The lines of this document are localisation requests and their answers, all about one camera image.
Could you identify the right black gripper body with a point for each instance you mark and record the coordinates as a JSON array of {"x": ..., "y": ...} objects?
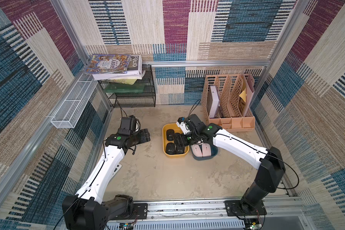
[{"x": 187, "y": 138}]

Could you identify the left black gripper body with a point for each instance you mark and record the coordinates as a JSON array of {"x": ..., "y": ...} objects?
[{"x": 143, "y": 136}]

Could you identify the pink mouse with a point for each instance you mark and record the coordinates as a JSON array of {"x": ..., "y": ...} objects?
[
  {"x": 197, "y": 151},
  {"x": 206, "y": 150}
]

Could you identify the black mouse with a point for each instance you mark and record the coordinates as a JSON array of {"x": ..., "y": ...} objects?
[
  {"x": 179, "y": 140},
  {"x": 170, "y": 134},
  {"x": 170, "y": 148},
  {"x": 179, "y": 150}
]

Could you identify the yellow plastic storage box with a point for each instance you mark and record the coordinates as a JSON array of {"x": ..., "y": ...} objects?
[{"x": 165, "y": 141}]

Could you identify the teal plastic storage box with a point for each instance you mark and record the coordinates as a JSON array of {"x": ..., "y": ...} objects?
[{"x": 214, "y": 151}]

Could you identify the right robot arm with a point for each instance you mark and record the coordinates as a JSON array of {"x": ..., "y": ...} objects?
[{"x": 268, "y": 162}]

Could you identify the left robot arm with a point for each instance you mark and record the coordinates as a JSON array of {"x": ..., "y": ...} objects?
[{"x": 86, "y": 210}]

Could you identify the white box in organizer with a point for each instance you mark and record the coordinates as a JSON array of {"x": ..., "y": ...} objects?
[{"x": 212, "y": 101}]

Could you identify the pink desktop file organizer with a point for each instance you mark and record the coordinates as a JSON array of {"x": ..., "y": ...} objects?
[{"x": 233, "y": 114}]

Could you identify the green folder on shelf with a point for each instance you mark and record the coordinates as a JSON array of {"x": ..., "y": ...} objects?
[{"x": 124, "y": 88}]

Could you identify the black and white folio book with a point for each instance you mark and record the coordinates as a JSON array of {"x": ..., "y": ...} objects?
[{"x": 134, "y": 71}]

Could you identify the yellow paper in organizer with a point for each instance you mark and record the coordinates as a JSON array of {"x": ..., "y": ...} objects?
[{"x": 243, "y": 95}]

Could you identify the colourful picture book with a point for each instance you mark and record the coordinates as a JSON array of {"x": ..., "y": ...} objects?
[{"x": 108, "y": 64}]

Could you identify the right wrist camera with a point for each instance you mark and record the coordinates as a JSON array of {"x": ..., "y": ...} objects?
[{"x": 183, "y": 126}]

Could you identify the black wire shelf rack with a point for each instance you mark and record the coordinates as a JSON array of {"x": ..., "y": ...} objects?
[{"x": 140, "y": 94}]

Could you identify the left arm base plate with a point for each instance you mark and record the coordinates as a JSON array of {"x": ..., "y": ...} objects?
[{"x": 140, "y": 211}]

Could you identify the white wire mesh basket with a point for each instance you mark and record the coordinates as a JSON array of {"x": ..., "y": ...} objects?
[{"x": 73, "y": 106}]

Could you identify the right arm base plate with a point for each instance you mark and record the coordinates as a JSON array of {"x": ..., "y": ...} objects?
[{"x": 237, "y": 208}]

